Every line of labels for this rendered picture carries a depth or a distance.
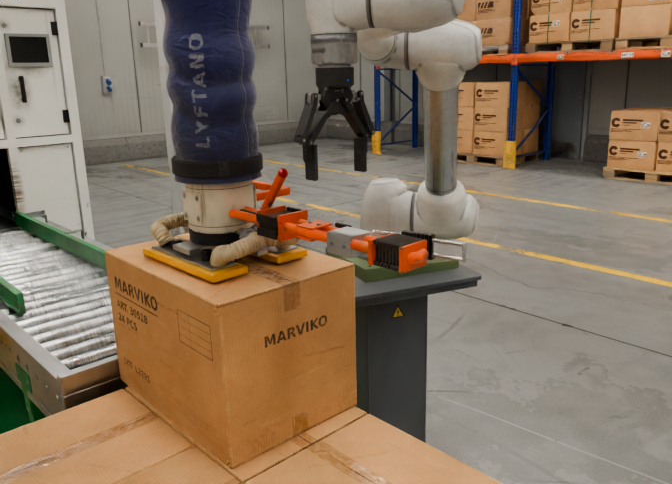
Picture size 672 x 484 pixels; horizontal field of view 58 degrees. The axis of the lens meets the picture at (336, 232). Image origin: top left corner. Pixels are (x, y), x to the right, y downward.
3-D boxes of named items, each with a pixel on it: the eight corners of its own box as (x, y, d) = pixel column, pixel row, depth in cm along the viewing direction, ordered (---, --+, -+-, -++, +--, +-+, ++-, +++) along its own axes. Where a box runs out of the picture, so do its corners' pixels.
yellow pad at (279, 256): (203, 240, 176) (202, 223, 175) (232, 233, 183) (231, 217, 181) (278, 265, 152) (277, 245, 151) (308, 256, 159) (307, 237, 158)
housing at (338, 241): (325, 252, 126) (324, 231, 125) (348, 245, 131) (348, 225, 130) (349, 259, 121) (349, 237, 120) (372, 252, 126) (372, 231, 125)
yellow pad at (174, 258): (142, 255, 163) (140, 236, 162) (176, 247, 170) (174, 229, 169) (213, 283, 140) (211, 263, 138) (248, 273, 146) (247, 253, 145)
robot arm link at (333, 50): (300, 36, 118) (301, 68, 119) (332, 33, 111) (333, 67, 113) (334, 37, 124) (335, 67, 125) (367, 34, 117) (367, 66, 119)
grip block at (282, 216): (254, 236, 141) (253, 211, 139) (287, 228, 147) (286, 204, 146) (277, 242, 135) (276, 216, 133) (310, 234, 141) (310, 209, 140)
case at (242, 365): (119, 379, 182) (103, 250, 172) (233, 339, 208) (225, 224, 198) (231, 470, 139) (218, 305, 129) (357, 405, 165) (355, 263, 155)
